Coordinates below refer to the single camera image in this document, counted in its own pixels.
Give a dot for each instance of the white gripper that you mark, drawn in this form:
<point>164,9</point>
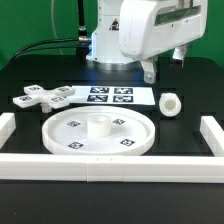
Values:
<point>150,27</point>

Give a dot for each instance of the white round table top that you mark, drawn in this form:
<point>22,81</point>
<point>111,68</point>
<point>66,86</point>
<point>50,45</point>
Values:
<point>98,130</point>

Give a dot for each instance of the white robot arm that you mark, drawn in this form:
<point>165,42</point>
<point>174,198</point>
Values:
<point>105,52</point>

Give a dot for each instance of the white marker sheet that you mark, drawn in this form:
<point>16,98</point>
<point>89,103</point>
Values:
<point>113,95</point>

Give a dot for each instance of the white right fence bar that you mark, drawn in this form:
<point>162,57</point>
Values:
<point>213,134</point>

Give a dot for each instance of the white fence bar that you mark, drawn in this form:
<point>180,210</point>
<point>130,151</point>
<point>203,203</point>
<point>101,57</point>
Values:
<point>213,134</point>
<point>7,127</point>
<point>112,168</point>

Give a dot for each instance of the white cross-shaped table base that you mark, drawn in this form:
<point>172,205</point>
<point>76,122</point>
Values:
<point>47,99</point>

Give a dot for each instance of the white front fence bar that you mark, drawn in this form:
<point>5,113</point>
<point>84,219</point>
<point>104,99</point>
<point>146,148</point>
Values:
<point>112,168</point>

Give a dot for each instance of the white left fence bar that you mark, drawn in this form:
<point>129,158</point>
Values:
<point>7,127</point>

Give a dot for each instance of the black vertical cable connector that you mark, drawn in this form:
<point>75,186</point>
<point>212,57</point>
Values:
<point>82,51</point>

